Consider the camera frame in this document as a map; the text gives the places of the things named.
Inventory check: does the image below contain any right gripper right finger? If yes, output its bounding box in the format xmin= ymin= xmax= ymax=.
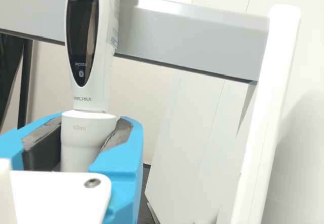
xmin=88 ymin=116 xmax=144 ymax=224

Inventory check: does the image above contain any pipette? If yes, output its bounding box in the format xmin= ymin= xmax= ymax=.
xmin=60 ymin=0 xmax=123 ymax=173

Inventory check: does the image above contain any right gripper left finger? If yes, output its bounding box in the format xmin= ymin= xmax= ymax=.
xmin=0 ymin=111 xmax=63 ymax=172

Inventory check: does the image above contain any white incubator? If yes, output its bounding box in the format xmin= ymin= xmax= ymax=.
xmin=143 ymin=69 xmax=257 ymax=224

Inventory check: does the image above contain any white pipette stand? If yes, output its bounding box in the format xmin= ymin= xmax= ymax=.
xmin=0 ymin=0 xmax=302 ymax=224

